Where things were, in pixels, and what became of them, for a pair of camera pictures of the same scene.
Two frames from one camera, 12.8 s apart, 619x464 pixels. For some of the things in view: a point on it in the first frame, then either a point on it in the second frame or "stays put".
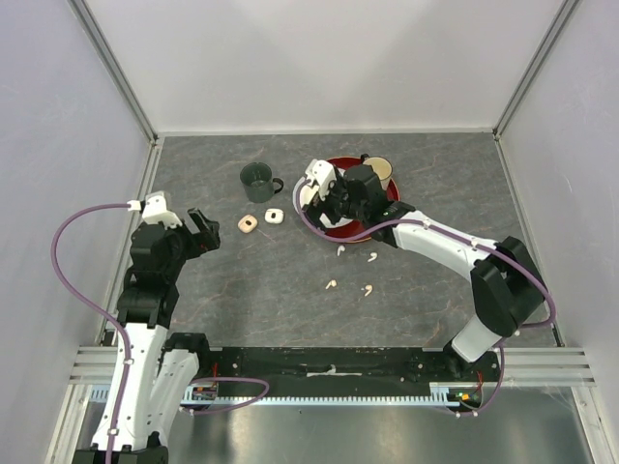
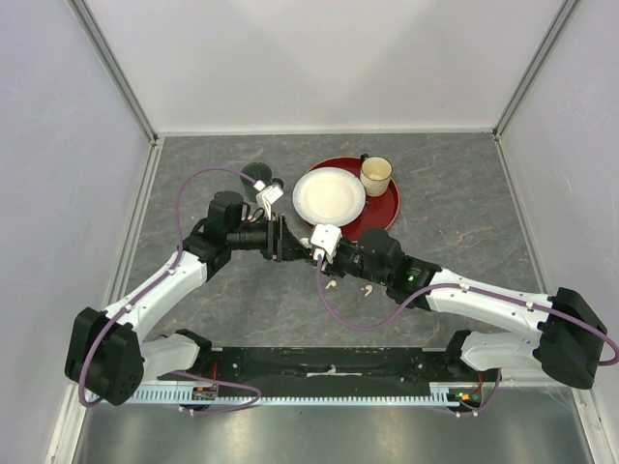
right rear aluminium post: x=565 y=12 stays put
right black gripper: x=316 y=207 -> x=333 y=267
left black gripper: x=209 y=239 -> x=280 y=244
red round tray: x=362 y=228 stays put
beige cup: x=382 y=168 stays put
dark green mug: x=258 y=183 stays put
